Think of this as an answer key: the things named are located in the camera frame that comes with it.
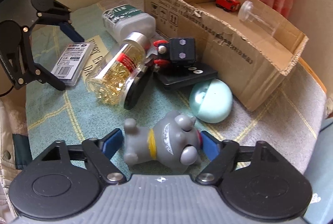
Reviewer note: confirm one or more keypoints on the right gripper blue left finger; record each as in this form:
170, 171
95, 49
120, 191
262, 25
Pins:
111, 143

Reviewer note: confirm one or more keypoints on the mint green egg toy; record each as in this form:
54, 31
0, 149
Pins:
211, 101

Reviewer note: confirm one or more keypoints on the open cardboard box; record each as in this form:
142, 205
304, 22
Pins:
252, 59

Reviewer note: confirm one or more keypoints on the black digital timer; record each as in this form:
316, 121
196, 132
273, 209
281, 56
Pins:
176, 77

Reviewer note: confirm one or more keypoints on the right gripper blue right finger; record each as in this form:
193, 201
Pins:
210, 145

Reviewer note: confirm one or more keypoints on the clear plastic jar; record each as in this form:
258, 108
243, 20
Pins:
249, 13

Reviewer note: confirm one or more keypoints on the white cotton swab container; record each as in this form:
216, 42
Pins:
124, 19

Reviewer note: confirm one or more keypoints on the glass jar of gold capsules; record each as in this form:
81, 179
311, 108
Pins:
107, 80

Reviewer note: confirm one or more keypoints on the black toy train car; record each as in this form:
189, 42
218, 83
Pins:
175, 52

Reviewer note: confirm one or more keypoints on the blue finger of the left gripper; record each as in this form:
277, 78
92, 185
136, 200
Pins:
70, 32

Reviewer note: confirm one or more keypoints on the wooden bedside table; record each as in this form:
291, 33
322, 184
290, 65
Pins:
313, 74

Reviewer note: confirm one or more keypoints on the clear labelled card case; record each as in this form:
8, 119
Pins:
69, 66

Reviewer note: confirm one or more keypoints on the grey animal figurine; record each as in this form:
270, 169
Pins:
174, 141

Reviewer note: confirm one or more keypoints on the red toy train car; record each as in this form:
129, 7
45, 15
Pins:
228, 5

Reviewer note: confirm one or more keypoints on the checked table cloth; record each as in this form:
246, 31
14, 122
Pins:
289, 120

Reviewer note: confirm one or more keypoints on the blue floral bed sheet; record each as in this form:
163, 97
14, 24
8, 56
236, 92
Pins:
319, 174

